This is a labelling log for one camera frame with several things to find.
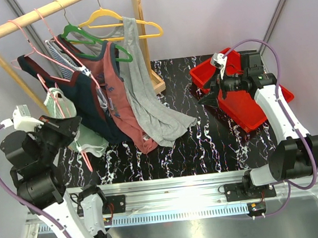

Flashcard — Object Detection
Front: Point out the yellow hanger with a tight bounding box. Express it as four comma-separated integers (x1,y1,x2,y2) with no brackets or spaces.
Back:
78,0,164,41

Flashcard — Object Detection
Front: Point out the green hanger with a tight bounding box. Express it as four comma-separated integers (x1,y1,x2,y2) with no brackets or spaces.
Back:
61,18,133,63

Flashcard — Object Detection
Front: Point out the red plastic bin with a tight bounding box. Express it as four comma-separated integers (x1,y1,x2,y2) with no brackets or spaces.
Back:
190,48,299,132

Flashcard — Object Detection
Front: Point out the blue striped tank top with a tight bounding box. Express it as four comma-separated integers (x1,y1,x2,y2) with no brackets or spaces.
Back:
44,33,110,116

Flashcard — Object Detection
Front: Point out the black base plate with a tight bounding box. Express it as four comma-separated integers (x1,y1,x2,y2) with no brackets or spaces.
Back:
102,194,126,215
223,183,277,202

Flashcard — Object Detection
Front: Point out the aluminium mounting rail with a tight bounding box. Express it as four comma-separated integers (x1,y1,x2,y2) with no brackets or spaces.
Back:
12,162,318,238

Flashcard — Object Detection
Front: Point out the wooden clothes rack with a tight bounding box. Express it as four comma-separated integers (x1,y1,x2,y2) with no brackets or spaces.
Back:
0,0,165,110

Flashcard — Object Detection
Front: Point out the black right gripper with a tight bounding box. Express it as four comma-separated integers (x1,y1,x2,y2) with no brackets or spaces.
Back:
194,64,250,110

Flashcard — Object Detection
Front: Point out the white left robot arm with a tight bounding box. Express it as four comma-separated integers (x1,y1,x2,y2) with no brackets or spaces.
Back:
0,116,112,238

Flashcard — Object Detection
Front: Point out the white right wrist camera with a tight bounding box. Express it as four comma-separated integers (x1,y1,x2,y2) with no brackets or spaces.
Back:
210,53,227,80

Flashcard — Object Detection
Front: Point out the grey tank top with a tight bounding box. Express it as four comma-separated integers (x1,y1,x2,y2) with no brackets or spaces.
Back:
85,22,197,147

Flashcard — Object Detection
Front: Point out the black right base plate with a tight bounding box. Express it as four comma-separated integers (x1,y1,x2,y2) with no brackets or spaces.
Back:
223,183,277,202

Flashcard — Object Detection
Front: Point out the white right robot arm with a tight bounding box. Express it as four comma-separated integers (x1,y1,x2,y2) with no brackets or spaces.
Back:
199,51,318,200

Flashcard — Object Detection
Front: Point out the green striped tank top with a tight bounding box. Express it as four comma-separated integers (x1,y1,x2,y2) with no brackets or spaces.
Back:
44,88,109,157

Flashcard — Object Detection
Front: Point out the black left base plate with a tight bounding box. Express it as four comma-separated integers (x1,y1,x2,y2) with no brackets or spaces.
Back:
102,194,126,215

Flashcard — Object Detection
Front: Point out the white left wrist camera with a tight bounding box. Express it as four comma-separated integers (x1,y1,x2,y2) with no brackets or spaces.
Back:
0,105,44,132

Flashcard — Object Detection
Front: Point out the navy maroon tank top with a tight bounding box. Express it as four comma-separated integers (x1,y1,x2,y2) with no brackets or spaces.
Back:
17,55,130,144

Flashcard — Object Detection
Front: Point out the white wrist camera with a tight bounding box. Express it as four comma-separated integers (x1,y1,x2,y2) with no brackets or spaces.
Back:
0,105,44,132
210,53,227,80

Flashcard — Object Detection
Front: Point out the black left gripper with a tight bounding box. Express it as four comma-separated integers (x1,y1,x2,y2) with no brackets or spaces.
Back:
30,110,86,164

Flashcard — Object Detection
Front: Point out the salmon pink tank top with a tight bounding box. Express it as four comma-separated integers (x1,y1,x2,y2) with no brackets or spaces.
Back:
57,37,158,154

